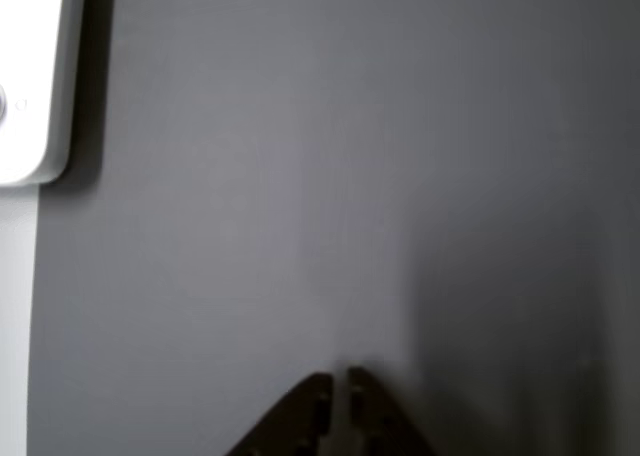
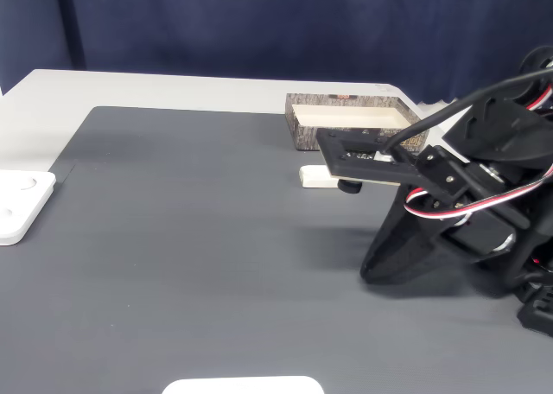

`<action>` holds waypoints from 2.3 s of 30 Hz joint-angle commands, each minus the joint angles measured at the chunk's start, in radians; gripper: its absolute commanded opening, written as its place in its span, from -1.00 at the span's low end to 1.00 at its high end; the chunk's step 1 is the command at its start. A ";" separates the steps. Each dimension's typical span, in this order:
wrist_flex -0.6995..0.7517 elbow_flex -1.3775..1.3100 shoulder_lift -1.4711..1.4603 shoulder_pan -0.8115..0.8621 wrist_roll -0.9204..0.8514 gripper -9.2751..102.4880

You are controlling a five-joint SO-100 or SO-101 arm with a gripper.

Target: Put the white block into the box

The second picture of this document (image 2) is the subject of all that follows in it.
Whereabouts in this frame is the grey table mat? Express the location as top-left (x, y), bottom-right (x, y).
top-left (0, 105), bottom-right (553, 394)

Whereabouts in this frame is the white rounded flat object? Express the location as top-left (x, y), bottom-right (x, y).
top-left (162, 375), bottom-right (325, 394)

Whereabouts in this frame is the navy blue curtain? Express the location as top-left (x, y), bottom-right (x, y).
top-left (0, 0), bottom-right (553, 106)

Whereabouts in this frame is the white square dimpled device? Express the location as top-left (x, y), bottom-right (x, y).
top-left (0, 168), bottom-right (57, 247)

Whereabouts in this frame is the black camera cable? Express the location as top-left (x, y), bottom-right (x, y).
top-left (382, 63), bottom-right (553, 157)

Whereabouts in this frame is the white block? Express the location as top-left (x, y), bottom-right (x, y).
top-left (299, 163), bottom-right (340, 191)

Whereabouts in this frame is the bark-patterned cardboard box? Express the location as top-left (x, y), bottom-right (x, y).
top-left (284, 92), bottom-right (433, 153)

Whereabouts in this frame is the red white servo wire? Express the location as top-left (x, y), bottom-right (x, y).
top-left (404, 164), bottom-right (553, 222)

